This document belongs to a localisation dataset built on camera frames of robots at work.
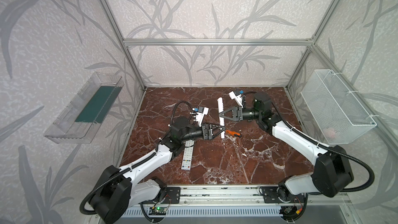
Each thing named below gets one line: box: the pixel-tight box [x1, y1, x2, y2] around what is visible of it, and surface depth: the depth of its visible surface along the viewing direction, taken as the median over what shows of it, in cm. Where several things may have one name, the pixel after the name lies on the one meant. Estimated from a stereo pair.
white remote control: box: [217, 96, 225, 139], surface depth 69 cm
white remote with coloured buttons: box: [181, 139, 195, 171], surface depth 86 cm
